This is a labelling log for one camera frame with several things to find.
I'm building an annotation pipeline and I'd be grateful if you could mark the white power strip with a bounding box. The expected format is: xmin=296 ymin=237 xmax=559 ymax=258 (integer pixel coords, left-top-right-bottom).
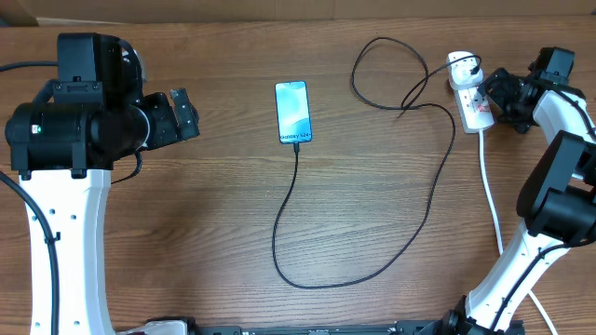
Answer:
xmin=454 ymin=87 xmax=494 ymax=134

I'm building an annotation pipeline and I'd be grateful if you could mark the black Galaxy smartphone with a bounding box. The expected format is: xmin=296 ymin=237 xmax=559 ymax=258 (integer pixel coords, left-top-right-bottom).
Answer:
xmin=275 ymin=81 xmax=313 ymax=144

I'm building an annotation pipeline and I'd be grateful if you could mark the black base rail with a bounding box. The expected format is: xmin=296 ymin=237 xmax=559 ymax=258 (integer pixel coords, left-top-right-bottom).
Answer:
xmin=116 ymin=317 xmax=525 ymax=335

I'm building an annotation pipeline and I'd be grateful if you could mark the white charger plug adapter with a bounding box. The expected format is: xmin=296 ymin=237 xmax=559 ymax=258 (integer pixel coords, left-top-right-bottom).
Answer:
xmin=446 ymin=51 xmax=483 ymax=90

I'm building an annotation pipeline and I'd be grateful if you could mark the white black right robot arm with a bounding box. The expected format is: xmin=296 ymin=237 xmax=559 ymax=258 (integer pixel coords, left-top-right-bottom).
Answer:
xmin=422 ymin=47 xmax=595 ymax=334

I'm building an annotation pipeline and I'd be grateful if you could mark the white power strip cord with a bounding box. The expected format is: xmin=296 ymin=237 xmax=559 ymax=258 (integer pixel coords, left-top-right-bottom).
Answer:
xmin=477 ymin=129 xmax=559 ymax=335

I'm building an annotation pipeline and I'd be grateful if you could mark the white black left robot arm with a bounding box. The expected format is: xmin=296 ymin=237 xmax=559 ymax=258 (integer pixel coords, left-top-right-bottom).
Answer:
xmin=5 ymin=33 xmax=199 ymax=334

